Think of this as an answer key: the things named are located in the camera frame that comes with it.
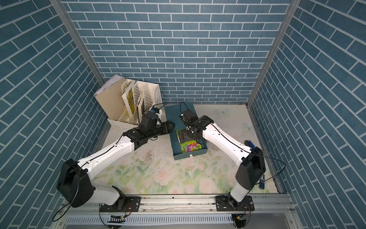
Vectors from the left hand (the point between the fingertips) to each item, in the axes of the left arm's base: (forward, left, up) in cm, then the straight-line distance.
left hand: (175, 126), depth 81 cm
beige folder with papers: (+26, +46, -2) cm, 53 cm away
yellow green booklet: (+24, +32, 0) cm, 40 cm away
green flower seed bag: (-12, -7, +3) cm, 14 cm away
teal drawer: (-10, -1, -6) cm, 11 cm away
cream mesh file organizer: (+31, +20, -6) cm, 37 cm away
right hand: (-5, -8, -4) cm, 10 cm away
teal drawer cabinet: (+11, +2, 0) cm, 11 cm away
